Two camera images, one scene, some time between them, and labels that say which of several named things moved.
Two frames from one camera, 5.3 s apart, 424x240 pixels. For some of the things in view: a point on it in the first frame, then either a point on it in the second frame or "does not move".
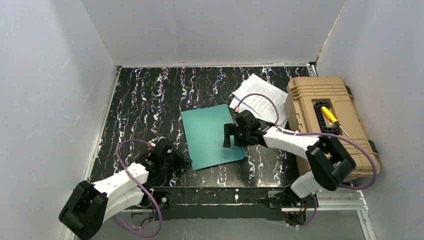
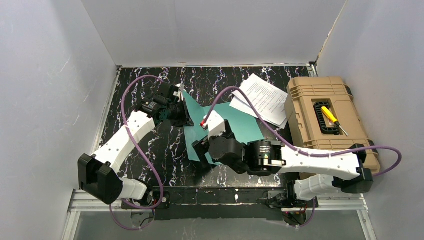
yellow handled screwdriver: (332, 118) does not move
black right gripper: (235, 134) to (201, 147)
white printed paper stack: (260, 99) does not move
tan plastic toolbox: (324, 105) does not move
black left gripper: (178, 158) to (182, 110)
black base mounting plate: (218, 204) does not move
